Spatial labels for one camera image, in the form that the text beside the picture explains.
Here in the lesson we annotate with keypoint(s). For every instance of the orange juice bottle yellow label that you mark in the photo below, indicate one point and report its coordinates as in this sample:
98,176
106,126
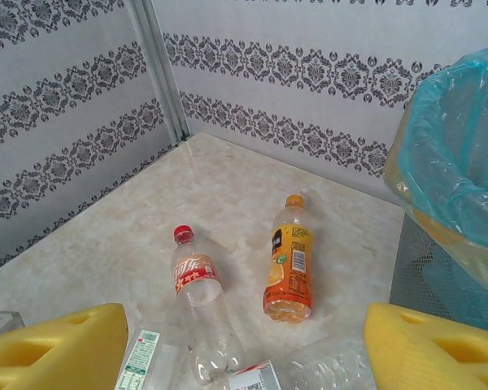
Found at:
286,260

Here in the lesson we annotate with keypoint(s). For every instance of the grey metal mesh bin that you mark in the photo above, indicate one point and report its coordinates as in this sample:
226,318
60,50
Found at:
423,284

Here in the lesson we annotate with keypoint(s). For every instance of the cola bottle peach label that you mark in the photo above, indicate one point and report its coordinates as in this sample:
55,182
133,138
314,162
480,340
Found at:
195,272

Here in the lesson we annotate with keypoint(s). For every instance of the aluminium frame post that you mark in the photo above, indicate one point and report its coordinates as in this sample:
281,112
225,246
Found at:
162,81

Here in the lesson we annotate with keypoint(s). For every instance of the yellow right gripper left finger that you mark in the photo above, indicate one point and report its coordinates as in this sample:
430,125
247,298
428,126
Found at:
97,345

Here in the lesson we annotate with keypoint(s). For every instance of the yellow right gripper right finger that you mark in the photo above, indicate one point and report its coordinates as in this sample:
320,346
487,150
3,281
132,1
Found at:
423,345

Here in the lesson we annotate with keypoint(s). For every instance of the clear bottle green white label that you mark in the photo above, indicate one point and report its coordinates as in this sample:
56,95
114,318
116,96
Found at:
140,357

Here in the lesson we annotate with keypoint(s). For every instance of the clear bottle red white label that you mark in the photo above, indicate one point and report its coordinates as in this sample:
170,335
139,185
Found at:
309,365

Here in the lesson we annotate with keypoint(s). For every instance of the translucent yellow bin liner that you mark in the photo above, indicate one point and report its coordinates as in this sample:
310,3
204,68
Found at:
471,264

